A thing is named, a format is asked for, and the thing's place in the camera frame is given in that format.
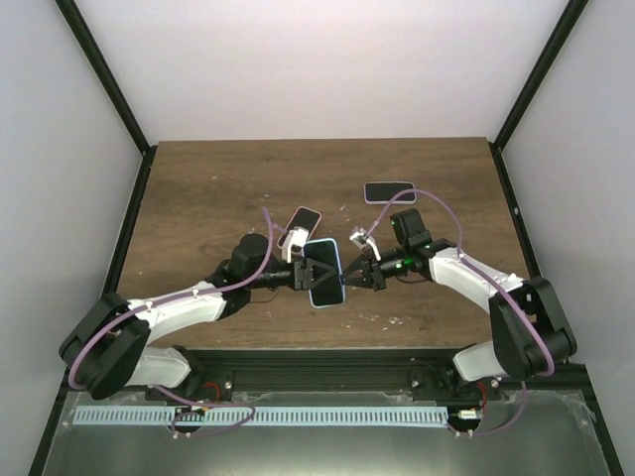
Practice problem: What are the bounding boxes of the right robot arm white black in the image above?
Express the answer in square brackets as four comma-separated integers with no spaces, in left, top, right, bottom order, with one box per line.
[342,208,577,400]

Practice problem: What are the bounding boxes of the black frame post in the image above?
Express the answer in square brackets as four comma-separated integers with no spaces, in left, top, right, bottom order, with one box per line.
[493,0,591,150]
[54,0,152,153]

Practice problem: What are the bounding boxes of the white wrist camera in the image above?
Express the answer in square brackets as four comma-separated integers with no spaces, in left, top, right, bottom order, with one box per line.
[349,226,381,262]
[281,226,309,264]

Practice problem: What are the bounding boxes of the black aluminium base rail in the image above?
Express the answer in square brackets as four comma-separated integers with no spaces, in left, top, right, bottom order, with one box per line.
[173,348,488,404]

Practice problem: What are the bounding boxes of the light blue slotted cable duct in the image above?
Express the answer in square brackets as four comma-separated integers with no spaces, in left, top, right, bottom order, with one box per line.
[72,406,448,427]

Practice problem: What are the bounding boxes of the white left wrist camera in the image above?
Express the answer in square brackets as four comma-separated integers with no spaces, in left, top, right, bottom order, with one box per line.
[281,226,309,264]

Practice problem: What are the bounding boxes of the phone in lilac case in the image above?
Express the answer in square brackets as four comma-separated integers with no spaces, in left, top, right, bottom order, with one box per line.
[363,181,417,205]

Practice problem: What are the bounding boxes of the black frame post right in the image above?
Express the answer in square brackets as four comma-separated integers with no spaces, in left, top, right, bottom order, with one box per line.
[493,0,591,150]

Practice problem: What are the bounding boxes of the black frame post left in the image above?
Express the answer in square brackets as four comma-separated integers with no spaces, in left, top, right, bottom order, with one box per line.
[54,0,152,153]

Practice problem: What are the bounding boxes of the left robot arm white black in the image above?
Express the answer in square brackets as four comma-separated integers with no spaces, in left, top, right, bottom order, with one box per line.
[59,234,345,401]

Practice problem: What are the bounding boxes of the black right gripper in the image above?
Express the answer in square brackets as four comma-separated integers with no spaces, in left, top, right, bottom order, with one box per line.
[336,246,409,292]

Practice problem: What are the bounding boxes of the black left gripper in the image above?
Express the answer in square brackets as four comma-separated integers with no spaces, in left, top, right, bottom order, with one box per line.
[248,255,336,292]

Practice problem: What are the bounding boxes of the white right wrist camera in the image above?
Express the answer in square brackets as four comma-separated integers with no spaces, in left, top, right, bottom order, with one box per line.
[349,226,381,262]

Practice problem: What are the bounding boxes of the blue phone black screen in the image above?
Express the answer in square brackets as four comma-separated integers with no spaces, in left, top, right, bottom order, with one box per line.
[303,238,345,308]

